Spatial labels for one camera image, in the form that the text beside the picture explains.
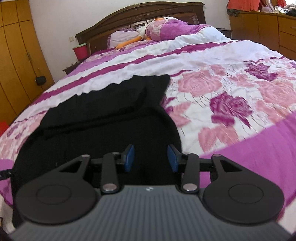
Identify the brown wooden cabinet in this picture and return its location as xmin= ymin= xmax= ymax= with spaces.
xmin=229 ymin=12 xmax=296 ymax=60

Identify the lilac pillow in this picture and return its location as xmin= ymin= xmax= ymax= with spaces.
xmin=107 ymin=29 xmax=139 ymax=49

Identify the orange white curtain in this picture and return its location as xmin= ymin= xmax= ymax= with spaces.
xmin=227 ymin=0 xmax=260 ymax=11

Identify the dark wooden nightstand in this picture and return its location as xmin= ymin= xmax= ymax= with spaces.
xmin=63 ymin=59 xmax=85 ymax=75

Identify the purple floral bed quilt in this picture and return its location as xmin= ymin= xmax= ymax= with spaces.
xmin=1 ymin=27 xmax=295 ymax=232

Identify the black knit cardigan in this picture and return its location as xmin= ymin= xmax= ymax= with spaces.
xmin=11 ymin=74 xmax=182 ymax=227

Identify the clutter pile on cabinet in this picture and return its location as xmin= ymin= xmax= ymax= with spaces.
xmin=258 ymin=0 xmax=295 ymax=16

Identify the brown wooden wardrobe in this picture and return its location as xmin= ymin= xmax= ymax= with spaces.
xmin=0 ymin=1 xmax=54 ymax=125

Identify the white orange plush toy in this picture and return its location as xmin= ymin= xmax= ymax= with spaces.
xmin=109 ymin=16 xmax=176 ymax=49

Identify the small black bag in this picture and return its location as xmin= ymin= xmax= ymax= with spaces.
xmin=35 ymin=75 xmax=47 ymax=86

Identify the dark wooden headboard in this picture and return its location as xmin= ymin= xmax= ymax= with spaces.
xmin=75 ymin=1 xmax=206 ymax=55

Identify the red object on floor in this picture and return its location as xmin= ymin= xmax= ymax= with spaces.
xmin=0 ymin=121 xmax=9 ymax=136

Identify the red plastic bucket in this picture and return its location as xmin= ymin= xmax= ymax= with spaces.
xmin=72 ymin=43 xmax=88 ymax=61

